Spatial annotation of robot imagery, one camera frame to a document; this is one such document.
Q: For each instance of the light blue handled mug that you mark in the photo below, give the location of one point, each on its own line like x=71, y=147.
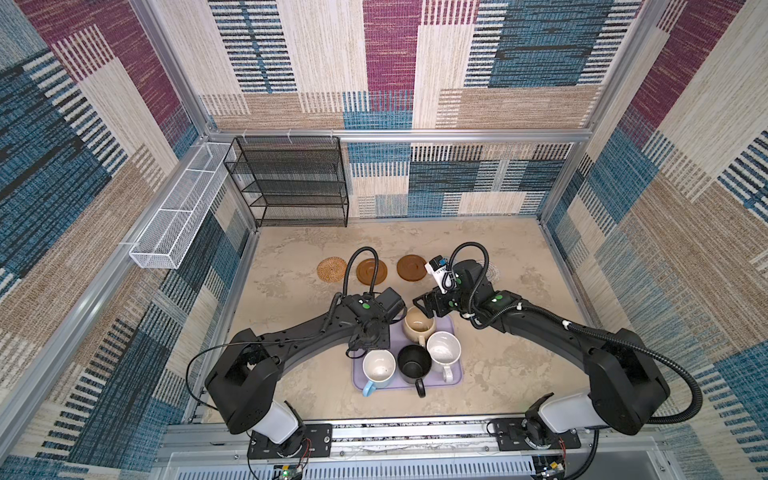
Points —
x=379, y=367

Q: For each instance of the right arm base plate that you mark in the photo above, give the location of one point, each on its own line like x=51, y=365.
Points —
x=522, y=434

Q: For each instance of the black ceramic mug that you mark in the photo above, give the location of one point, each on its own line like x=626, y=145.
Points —
x=414, y=364

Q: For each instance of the tan wicker round coaster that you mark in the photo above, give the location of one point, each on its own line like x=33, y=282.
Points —
x=331, y=269

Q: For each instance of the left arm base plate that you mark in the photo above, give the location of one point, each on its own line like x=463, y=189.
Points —
x=312, y=439

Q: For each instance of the white wire mesh wall basket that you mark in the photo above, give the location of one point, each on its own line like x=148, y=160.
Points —
x=166, y=240

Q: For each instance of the brown wooden round coaster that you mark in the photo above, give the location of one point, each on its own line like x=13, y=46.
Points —
x=411, y=268

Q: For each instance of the beige ceramic mug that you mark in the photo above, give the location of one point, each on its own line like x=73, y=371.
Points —
x=417, y=327

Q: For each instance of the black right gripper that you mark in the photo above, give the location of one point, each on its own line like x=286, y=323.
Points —
x=428, y=298

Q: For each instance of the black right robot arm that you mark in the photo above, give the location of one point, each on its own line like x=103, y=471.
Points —
x=626, y=388

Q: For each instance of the white ceramic mug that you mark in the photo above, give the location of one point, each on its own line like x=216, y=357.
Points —
x=445, y=351

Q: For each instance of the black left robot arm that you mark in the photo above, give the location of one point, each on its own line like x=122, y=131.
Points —
x=243, y=380

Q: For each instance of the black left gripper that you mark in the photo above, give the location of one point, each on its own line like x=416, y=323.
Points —
x=383, y=343

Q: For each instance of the aluminium front rail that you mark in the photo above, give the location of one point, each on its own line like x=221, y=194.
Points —
x=431, y=447

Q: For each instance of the black wire mesh shelf rack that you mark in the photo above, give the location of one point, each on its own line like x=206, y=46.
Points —
x=288, y=181

